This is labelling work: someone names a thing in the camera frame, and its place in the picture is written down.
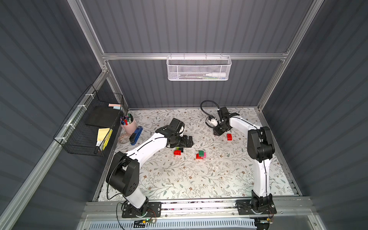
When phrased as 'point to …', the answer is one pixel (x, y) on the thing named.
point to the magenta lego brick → (204, 155)
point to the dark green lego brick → (201, 153)
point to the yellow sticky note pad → (102, 132)
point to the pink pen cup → (129, 124)
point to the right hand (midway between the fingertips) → (218, 131)
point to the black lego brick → (181, 149)
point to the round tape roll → (124, 138)
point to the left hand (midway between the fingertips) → (186, 143)
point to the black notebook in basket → (103, 116)
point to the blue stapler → (134, 137)
